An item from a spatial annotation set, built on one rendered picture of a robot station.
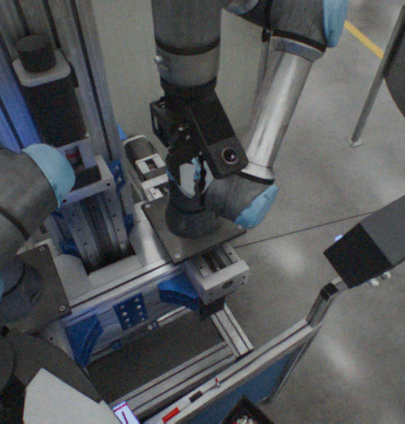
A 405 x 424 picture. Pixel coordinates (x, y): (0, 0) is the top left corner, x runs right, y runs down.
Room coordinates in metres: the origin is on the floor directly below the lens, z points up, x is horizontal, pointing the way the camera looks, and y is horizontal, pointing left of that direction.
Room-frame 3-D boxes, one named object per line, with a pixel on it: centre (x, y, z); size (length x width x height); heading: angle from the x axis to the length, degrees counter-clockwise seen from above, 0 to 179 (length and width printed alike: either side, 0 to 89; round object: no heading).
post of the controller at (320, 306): (0.43, -0.31, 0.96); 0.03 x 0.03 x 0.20; 32
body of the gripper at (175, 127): (0.44, 0.02, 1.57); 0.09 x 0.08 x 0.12; 32
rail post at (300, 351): (0.43, -0.31, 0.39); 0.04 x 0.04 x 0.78; 32
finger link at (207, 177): (0.44, 0.00, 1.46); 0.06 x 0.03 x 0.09; 32
